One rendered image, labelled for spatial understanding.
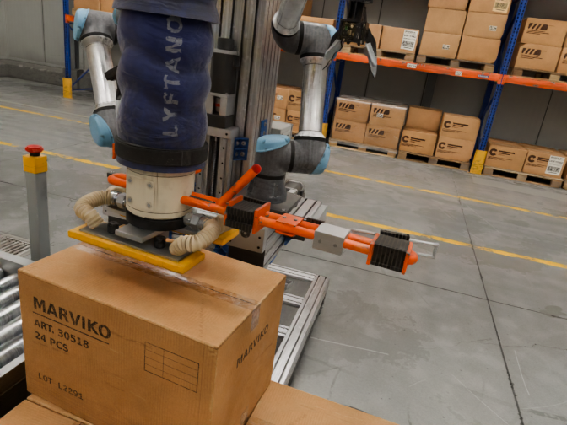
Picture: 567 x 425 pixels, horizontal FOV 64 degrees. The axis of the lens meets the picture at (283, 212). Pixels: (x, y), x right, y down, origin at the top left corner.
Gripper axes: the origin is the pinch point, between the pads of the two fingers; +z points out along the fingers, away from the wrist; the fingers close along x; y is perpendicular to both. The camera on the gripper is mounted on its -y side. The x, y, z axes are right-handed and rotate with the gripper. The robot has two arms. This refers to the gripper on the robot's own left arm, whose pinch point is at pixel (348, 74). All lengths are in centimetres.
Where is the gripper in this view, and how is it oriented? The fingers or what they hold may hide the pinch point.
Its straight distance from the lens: 136.2
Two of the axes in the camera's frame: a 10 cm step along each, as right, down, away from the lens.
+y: -2.8, 3.0, -9.1
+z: -1.3, 9.3, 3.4
